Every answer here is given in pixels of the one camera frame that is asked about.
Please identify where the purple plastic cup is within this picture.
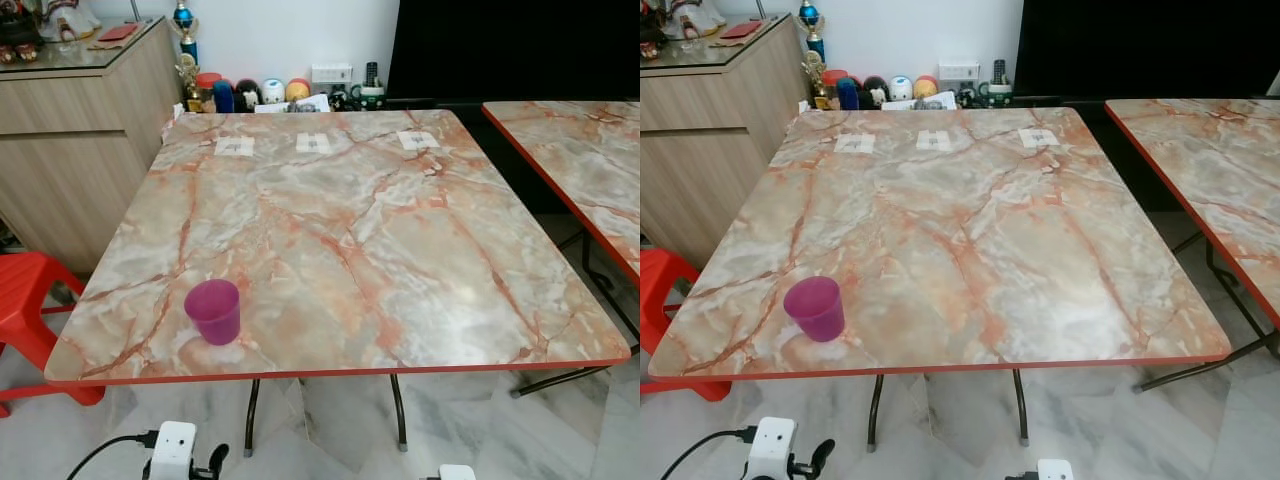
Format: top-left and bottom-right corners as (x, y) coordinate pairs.
(783, 276), (846, 343)
(184, 279), (242, 346)

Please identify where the red plastic stool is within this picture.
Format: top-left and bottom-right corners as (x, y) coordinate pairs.
(640, 248), (733, 403)
(0, 252), (106, 419)

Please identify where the marble pattern folding table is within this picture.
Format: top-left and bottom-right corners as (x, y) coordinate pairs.
(648, 105), (1233, 451)
(482, 100), (641, 398)
(1104, 98), (1280, 393)
(44, 108), (633, 456)

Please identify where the light wooden cabinet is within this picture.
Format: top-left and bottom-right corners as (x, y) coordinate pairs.
(0, 15), (186, 276)
(640, 12), (809, 271)

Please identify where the white paper sheet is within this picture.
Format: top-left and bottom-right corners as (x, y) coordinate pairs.
(255, 95), (331, 113)
(880, 92), (959, 111)

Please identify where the small gold trophy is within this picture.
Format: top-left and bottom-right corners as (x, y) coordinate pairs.
(175, 55), (201, 112)
(800, 50), (828, 109)

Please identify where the blue and gold trophy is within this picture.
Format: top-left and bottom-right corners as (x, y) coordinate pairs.
(798, 0), (826, 63)
(172, 0), (199, 66)

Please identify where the white figurine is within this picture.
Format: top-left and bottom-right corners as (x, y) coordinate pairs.
(40, 0), (102, 41)
(665, 0), (726, 39)

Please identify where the dark figurine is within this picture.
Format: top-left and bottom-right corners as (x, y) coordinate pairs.
(640, 0), (669, 61)
(0, 0), (46, 64)

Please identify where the black television screen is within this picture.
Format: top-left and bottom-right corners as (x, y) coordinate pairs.
(386, 0), (641, 101)
(1014, 0), (1280, 99)

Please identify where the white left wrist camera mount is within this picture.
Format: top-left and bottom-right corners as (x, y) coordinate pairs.
(748, 417), (797, 480)
(150, 421), (197, 480)

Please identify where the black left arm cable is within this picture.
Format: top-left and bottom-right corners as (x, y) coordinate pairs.
(67, 431), (159, 480)
(660, 427), (758, 480)

